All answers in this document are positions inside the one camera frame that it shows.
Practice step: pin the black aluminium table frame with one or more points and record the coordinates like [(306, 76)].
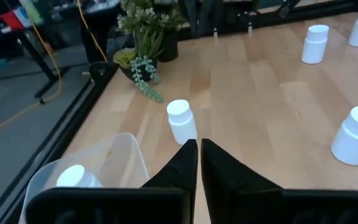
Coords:
[(99, 73)]

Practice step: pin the bushy flowering potted plant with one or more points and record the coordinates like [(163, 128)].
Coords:
[(148, 18)]

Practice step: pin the small trailing succulent pot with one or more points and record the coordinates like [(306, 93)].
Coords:
[(145, 71)]

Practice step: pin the clear plastic basket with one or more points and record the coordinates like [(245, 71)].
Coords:
[(120, 161)]

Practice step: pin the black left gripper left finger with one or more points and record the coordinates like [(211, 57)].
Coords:
[(120, 205)]

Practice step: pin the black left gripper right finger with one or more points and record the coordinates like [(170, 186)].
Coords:
[(275, 208)]

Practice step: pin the small red box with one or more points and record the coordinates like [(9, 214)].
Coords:
[(11, 20)]

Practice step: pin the black standing desk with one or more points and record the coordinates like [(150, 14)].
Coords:
[(39, 59)]

